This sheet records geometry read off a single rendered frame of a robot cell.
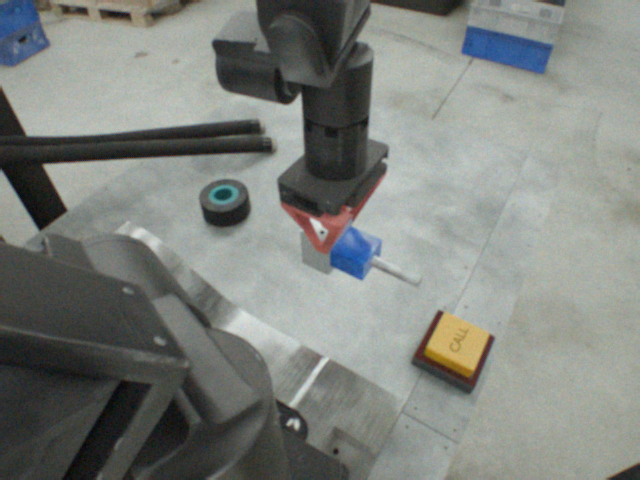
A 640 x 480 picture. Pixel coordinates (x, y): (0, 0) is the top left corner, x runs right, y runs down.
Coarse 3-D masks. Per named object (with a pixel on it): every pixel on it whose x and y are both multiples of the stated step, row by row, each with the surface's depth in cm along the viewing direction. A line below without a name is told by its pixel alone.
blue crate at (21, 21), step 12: (12, 0) 278; (24, 0) 286; (0, 12) 273; (12, 12) 309; (24, 12) 289; (36, 12) 298; (0, 24) 275; (12, 24) 284; (24, 24) 293; (0, 36) 278
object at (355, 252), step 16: (320, 224) 45; (304, 240) 46; (352, 240) 46; (368, 240) 46; (304, 256) 48; (320, 256) 46; (336, 256) 45; (352, 256) 44; (368, 256) 44; (352, 272) 45; (368, 272) 46; (400, 272) 44
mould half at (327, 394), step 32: (128, 224) 50; (160, 256) 47; (192, 288) 47; (224, 320) 46; (256, 320) 46; (288, 352) 44; (288, 384) 41; (320, 384) 41; (352, 384) 41; (320, 416) 39; (352, 416) 39; (384, 416) 39
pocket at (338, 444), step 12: (336, 432) 39; (324, 444) 38; (336, 444) 39; (348, 444) 39; (360, 444) 38; (336, 456) 39; (348, 456) 39; (360, 456) 39; (372, 456) 37; (348, 468) 38; (360, 468) 38
